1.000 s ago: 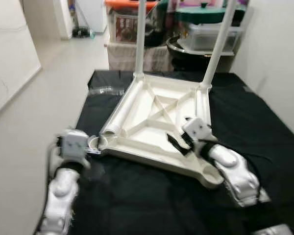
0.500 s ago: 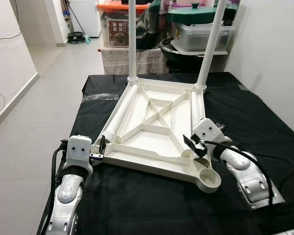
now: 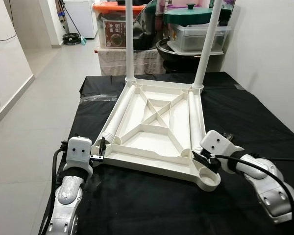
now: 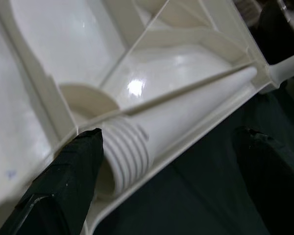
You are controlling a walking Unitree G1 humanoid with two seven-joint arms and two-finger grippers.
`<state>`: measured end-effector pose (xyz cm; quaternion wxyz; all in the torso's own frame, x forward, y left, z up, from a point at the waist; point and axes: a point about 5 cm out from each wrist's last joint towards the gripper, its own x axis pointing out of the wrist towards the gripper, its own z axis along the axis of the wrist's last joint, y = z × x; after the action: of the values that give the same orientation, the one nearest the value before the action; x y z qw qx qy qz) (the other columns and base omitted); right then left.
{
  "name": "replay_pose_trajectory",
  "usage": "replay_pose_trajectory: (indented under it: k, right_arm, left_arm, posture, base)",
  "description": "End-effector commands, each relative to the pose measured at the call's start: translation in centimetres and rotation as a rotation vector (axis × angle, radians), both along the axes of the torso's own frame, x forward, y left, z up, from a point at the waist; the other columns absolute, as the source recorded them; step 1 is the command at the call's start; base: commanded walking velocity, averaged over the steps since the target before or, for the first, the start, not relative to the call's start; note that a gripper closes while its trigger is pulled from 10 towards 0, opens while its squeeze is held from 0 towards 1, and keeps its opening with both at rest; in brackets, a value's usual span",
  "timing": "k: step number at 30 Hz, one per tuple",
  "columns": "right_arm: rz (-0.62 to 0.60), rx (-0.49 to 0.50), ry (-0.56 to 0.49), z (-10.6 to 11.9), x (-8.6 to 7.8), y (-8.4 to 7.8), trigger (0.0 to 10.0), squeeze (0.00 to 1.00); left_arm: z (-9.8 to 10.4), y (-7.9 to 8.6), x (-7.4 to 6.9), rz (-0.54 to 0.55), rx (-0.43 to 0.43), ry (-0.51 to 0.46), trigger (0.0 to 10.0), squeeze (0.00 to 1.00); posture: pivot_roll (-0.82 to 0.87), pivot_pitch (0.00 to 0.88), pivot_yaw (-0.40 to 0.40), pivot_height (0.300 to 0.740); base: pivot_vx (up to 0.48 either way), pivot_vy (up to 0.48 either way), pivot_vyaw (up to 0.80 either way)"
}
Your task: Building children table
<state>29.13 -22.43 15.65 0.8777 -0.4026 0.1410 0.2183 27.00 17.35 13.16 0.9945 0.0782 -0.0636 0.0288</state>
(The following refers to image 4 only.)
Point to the white plastic children table top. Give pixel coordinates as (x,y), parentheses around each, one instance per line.
(63,36)

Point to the white plastic table leg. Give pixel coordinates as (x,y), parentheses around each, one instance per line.
(289,66)
(174,117)

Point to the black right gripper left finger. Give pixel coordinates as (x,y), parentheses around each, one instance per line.
(58,186)

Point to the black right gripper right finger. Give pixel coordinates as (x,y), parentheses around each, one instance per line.
(279,186)

